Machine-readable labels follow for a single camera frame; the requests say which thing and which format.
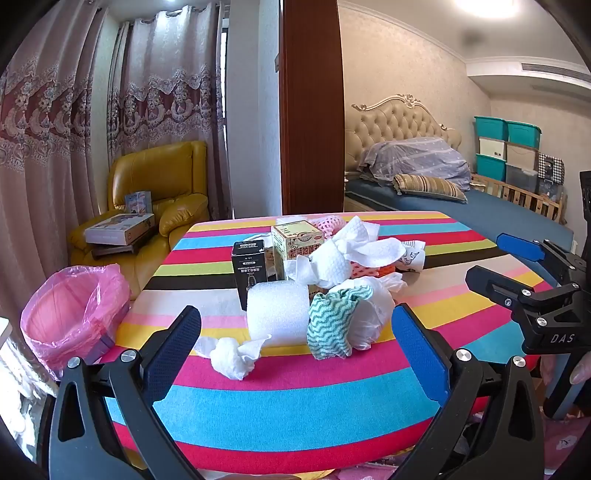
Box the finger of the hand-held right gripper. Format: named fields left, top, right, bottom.
left=465, top=264, right=581, bottom=334
left=496, top=232, right=583, bottom=289

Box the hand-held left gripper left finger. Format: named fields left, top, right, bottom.
left=48, top=305, right=204, bottom=480

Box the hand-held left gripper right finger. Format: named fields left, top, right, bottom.
left=392, top=303, right=546, bottom=480

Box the black carton box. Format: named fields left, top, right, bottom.
left=231, top=239, right=266, bottom=311

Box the pink and orange foam net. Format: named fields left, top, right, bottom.
left=310, top=216, right=347, bottom=241
left=348, top=261, right=398, bottom=280

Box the white foam sheet roll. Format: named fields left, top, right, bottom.
left=246, top=281, right=311, bottom=348

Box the trash bin with pink bag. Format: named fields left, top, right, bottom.
left=20, top=263, right=132, bottom=381

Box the person's right hand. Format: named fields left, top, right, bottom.
left=569, top=350, right=591, bottom=386

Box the bed with blue sheet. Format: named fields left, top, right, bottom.
left=344, top=178, right=575, bottom=259

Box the crumpled white tissue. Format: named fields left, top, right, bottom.
left=193, top=335, right=272, bottom=381

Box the white plastic bag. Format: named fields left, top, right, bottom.
left=332, top=272, right=407, bottom=350

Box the black white checkered bag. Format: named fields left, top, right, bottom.
left=537, top=153, right=566, bottom=185

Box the printed paper cup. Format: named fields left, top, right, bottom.
left=394, top=239, right=426, bottom=274

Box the green wavy pattern cloth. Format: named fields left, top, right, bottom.
left=307, top=285, right=374, bottom=361

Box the stack of storage bins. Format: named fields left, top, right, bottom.
left=473, top=115, right=542, bottom=195

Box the striped brown pillow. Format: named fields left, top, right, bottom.
left=392, top=174, right=468, bottom=204

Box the dark wooden tray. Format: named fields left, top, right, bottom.
left=91, top=240, right=148, bottom=260

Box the white paper towel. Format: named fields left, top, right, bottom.
left=332, top=216, right=407, bottom=269
left=284, top=240, right=355, bottom=289

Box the striped colourful tablecloth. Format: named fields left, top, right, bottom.
left=99, top=211, right=555, bottom=476

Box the flat white cardboard box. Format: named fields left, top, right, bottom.
left=84, top=212, right=156, bottom=245

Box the folded lavender blanket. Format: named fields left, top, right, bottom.
left=359, top=137, right=472, bottom=192

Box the small blue picture box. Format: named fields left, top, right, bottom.
left=124, top=191, right=153, bottom=215

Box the beige and green carton box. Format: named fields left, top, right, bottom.
left=271, top=220, right=324, bottom=280

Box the ceiling air vent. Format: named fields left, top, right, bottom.
left=521, top=62, right=591, bottom=78

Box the yellow leather armchair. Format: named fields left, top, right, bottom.
left=68, top=140, right=211, bottom=301

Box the ceiling light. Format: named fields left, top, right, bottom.
left=450, top=0, right=513, bottom=17

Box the beige lace curtain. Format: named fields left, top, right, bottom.
left=0, top=0, right=121, bottom=301
left=108, top=0, right=232, bottom=222

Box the wooden bed rail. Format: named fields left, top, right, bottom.
left=468, top=173, right=568, bottom=225

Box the brown wooden door frame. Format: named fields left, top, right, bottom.
left=279, top=0, right=346, bottom=215

